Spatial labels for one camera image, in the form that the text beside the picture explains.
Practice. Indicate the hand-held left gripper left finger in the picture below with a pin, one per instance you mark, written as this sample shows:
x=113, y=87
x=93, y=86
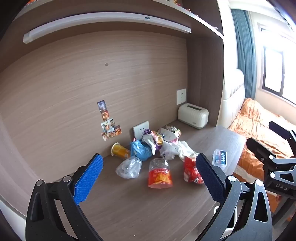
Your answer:
x=89, y=178

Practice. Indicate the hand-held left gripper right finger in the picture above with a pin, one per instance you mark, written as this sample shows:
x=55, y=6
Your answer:
x=209, y=177

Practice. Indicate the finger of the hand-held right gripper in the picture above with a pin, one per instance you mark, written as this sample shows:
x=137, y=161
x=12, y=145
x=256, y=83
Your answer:
x=281, y=129
x=257, y=148

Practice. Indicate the large clear plastic bag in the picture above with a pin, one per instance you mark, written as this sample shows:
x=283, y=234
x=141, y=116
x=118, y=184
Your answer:
x=177, y=149

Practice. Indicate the red snack wrapper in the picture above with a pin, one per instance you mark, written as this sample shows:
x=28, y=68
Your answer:
x=190, y=170

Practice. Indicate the clear plastic card box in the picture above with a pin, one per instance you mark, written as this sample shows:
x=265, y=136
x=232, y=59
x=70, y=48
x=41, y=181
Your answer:
x=219, y=157

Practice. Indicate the orange blanket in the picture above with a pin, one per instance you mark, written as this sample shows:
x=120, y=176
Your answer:
x=254, y=120

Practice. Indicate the small clear plastic bag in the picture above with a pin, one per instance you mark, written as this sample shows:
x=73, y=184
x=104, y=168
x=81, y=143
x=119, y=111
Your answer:
x=128, y=168

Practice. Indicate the orange plastic cup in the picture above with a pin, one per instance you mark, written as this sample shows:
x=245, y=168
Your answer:
x=119, y=150

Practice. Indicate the picture stickers strip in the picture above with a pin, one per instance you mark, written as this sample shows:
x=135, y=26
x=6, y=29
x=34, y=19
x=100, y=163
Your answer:
x=108, y=126

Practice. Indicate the cream padded headboard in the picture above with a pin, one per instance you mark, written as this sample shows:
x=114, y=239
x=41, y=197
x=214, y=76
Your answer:
x=233, y=97

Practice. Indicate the blue plastic packet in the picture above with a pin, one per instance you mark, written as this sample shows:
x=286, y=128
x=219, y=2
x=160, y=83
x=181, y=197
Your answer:
x=140, y=150

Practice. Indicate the green crumpled wrapper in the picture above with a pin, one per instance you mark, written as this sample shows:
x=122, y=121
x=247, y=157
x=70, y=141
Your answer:
x=171, y=132

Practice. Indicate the dark framed window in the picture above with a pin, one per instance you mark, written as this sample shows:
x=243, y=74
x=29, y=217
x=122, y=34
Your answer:
x=277, y=69

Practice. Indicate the cream ribbed tissue box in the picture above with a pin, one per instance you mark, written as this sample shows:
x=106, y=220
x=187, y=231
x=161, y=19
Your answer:
x=193, y=115

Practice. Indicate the purple noodle packet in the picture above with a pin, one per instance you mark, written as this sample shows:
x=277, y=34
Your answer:
x=153, y=138

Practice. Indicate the blue-grey curtain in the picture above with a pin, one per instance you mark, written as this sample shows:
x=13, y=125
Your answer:
x=245, y=53

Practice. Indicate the wooden shelf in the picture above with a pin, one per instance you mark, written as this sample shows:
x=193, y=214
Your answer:
x=201, y=22

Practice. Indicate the white light bar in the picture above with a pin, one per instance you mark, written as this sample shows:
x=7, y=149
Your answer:
x=104, y=24

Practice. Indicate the white wall socket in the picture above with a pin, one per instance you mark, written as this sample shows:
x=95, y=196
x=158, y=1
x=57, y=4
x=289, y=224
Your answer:
x=140, y=130
x=181, y=96

